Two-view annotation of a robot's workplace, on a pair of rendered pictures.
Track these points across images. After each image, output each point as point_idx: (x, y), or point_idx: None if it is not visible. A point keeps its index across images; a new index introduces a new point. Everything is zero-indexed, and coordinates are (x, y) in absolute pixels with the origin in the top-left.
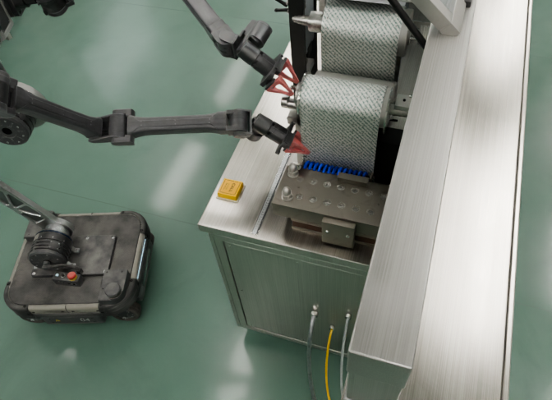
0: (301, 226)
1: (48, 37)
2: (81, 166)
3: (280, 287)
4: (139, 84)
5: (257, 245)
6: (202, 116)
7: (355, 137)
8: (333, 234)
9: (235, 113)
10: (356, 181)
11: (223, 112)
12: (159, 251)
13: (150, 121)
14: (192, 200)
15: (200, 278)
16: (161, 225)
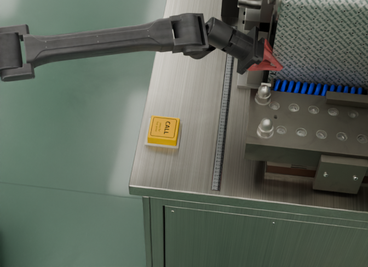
0: (280, 171)
1: None
2: None
3: (235, 260)
4: None
5: (218, 205)
6: (136, 27)
7: (354, 41)
8: (333, 177)
9: (184, 20)
10: (354, 101)
11: (165, 19)
12: (6, 233)
13: (59, 40)
14: (39, 154)
15: (74, 262)
16: (0, 194)
